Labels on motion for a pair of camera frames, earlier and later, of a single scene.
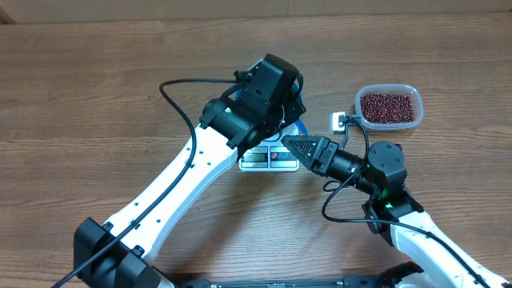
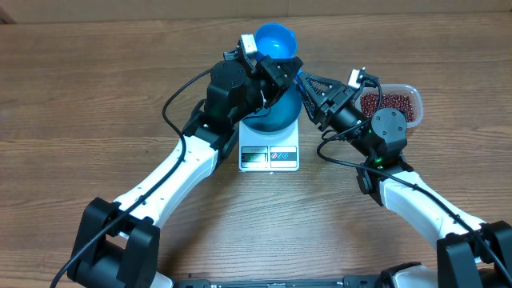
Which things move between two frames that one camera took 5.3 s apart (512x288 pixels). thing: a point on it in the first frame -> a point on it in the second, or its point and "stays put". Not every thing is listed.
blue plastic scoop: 302,127 -> 276,40
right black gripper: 326,151 -> 338,99
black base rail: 346,282 stays put
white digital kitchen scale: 269,158 stays put
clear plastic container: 390,106 stays put
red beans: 387,108 stays put
